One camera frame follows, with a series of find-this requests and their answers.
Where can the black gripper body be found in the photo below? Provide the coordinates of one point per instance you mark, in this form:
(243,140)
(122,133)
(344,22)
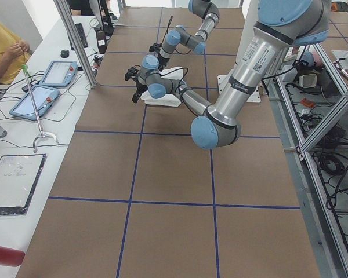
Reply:
(162,61)
(138,86)

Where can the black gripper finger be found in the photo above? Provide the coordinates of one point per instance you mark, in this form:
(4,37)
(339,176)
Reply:
(136,96)

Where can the white long-sleeve printed shirt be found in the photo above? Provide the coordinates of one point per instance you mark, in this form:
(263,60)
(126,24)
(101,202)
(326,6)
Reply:
(168,100)

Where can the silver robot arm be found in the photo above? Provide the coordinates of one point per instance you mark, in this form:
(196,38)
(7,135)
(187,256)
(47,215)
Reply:
(279,24)
(210,15)

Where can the black keyboard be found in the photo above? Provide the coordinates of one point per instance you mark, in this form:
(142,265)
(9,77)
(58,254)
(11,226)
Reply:
(81,33)

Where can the black computer mouse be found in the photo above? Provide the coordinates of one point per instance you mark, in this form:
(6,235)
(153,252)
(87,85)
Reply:
(64,53)

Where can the upper blue teach pendant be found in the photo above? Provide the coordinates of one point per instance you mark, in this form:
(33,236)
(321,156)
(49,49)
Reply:
(59,74)

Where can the blue teach pendant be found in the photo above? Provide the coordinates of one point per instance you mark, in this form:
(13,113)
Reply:
(59,74)
(43,96)

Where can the lower blue teach pendant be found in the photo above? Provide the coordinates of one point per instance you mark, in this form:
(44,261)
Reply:
(43,96)

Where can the metal reacher stick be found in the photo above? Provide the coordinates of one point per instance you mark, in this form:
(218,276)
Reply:
(42,133)

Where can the person in yellow shirt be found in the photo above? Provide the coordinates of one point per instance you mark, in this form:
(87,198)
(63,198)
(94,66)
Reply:
(14,52)

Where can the red cylinder bottle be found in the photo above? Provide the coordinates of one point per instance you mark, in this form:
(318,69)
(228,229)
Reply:
(11,257)

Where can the aluminium frame post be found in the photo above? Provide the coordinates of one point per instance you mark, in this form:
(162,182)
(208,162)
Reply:
(67,19)

